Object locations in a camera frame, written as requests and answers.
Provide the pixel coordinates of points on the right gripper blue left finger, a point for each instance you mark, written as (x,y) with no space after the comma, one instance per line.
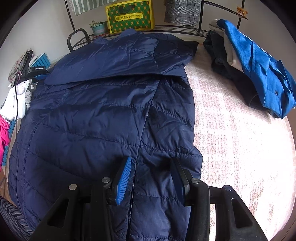
(120,181)

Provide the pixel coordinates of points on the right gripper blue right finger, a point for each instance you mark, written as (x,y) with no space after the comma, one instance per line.
(180,180)

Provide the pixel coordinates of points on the navy blue puffer jacket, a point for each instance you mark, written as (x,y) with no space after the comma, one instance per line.
(126,96)

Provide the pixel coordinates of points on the pink sleeve left forearm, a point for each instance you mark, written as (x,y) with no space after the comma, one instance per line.
(4,138)

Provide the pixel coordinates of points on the left hand white glove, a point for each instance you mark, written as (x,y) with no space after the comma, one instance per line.
(17,102)

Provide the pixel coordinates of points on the floral folded quilt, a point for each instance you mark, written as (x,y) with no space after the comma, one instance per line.
(20,65)

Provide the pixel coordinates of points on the green striped white cloth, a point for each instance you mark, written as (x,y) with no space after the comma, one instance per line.
(79,7)

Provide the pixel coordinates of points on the small potted plant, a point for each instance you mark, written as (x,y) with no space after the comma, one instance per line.
(99,28)

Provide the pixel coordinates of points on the yellow green patterned box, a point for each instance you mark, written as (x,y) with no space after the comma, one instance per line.
(137,15)

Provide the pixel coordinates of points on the bright blue jacket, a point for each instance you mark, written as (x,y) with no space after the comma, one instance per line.
(272,81)

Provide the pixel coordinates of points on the dark folded garment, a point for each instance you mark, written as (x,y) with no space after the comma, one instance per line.
(214,44)

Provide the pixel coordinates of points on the grey plaid hanging coat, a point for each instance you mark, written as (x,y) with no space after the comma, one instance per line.
(183,12)

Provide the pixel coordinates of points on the small teddy bear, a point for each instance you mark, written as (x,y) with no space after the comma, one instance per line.
(242,12)

